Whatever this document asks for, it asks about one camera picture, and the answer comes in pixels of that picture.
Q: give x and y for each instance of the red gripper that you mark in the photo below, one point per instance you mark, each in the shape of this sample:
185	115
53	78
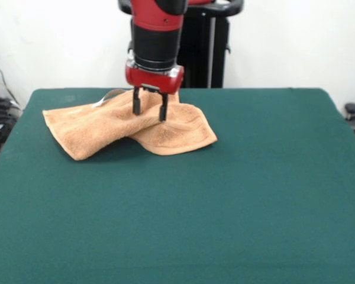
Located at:
154	80

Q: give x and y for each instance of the tan terry towel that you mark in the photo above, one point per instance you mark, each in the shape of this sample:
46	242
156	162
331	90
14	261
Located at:
106	127

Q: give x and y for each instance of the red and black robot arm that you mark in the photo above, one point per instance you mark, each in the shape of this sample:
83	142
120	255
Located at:
156	32

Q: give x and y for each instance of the dark green table cloth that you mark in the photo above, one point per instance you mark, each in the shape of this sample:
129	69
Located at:
106	222

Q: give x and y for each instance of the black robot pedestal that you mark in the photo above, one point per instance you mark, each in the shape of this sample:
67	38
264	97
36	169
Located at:
207	53

